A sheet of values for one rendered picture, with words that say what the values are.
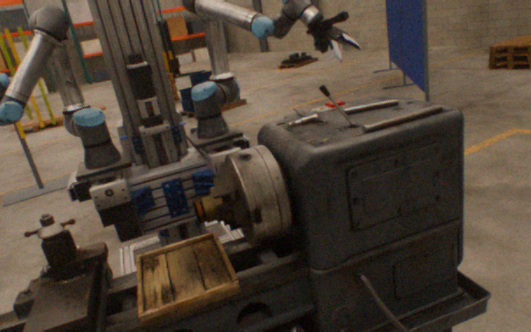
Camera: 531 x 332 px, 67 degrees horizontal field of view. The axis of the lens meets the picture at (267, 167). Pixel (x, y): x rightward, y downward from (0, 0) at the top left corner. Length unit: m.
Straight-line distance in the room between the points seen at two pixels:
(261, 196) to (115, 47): 1.05
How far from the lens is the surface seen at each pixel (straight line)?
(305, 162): 1.12
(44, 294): 1.41
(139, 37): 1.95
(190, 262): 1.44
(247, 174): 1.19
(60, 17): 1.80
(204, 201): 1.28
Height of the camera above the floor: 1.62
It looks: 20 degrees down
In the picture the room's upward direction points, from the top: 10 degrees counter-clockwise
